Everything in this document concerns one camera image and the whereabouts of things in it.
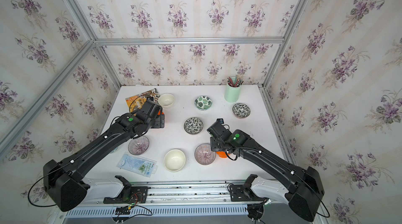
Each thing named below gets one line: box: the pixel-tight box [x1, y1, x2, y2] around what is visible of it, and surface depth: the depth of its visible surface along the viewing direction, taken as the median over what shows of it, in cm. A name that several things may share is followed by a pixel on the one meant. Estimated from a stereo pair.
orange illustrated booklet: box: [125, 88, 161, 116], surface depth 113 cm
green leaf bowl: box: [194, 95, 213, 111], surface depth 110 cm
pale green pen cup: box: [224, 76, 243, 103], surface depth 108 cm
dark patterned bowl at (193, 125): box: [183, 116, 204, 136], surface depth 97 cm
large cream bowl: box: [163, 149, 186, 173], surface depth 84 cm
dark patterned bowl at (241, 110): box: [231, 103, 251, 119], surface depth 105 cm
